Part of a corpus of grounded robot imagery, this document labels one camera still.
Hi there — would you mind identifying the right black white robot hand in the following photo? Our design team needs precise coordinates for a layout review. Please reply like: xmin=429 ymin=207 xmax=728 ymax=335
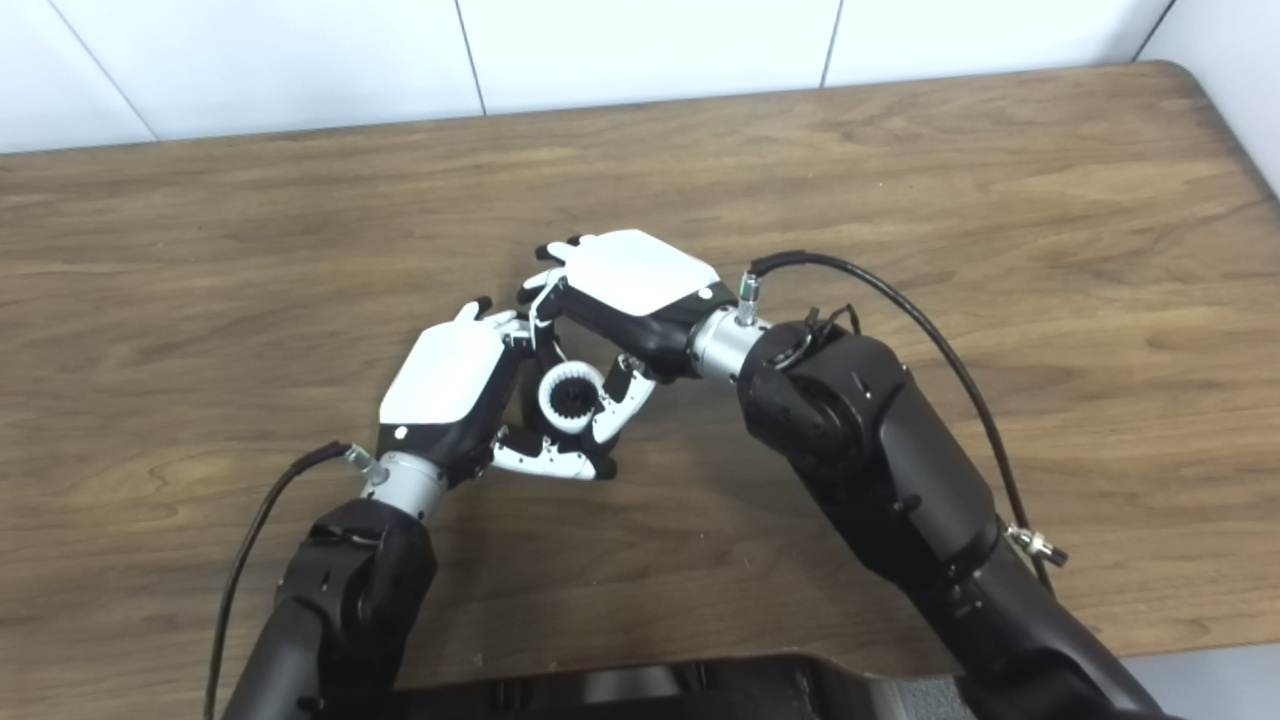
xmin=517 ymin=229 xmax=741 ymax=447

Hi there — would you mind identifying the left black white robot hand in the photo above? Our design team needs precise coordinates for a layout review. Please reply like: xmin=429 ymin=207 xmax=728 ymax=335
xmin=377 ymin=297 xmax=619 ymax=491

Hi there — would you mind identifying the white toothed ring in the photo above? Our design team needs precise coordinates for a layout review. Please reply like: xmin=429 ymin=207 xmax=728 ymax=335
xmin=538 ymin=361 xmax=608 ymax=436

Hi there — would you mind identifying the round black plastic part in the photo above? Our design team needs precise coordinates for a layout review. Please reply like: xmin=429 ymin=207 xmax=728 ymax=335
xmin=514 ymin=368 xmax=603 ymax=453

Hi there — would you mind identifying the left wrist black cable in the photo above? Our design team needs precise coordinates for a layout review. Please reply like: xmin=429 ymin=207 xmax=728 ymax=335
xmin=203 ymin=441 xmax=387 ymax=720

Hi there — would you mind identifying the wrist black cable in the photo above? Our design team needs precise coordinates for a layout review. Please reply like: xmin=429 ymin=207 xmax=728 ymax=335
xmin=203 ymin=441 xmax=387 ymax=720
xmin=735 ymin=250 xmax=1069 ymax=597

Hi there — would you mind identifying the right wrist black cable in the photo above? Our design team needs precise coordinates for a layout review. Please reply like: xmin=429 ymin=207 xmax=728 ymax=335
xmin=735 ymin=250 xmax=1069 ymax=597

